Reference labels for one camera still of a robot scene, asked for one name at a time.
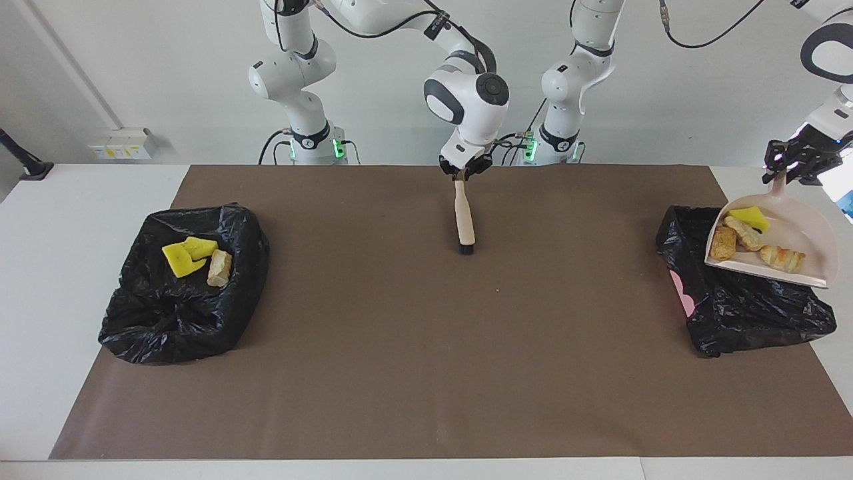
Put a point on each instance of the brown table mat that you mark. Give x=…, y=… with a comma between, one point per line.
x=400, y=413

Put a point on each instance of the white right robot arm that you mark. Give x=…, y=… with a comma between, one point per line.
x=466, y=100

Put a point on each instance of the pale yellow scrap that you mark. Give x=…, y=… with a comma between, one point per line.
x=745, y=234

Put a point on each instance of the blue object at table edge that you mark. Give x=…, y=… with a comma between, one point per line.
x=848, y=204

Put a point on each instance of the green and yellow sponge piece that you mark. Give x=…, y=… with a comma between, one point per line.
x=750, y=216

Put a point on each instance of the beige plastic dustpan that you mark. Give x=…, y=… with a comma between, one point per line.
x=800, y=230

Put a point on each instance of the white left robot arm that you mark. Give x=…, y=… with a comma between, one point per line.
x=573, y=80

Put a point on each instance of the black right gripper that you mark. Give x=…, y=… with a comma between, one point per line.
x=466, y=166

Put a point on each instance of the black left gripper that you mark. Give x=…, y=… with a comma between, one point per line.
x=810, y=148

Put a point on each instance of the black clamp stand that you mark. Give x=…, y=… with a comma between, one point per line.
x=33, y=168

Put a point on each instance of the orange striped sponge scrap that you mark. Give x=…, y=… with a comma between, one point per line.
x=783, y=258

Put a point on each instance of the beige hand brush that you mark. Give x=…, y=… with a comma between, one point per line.
x=464, y=216

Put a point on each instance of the white wall socket box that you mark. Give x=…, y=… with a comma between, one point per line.
x=120, y=144

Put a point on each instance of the brown oval bread roll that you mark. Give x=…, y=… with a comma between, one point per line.
x=723, y=243

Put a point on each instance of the black bag lined pink bin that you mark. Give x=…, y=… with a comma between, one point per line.
x=740, y=313

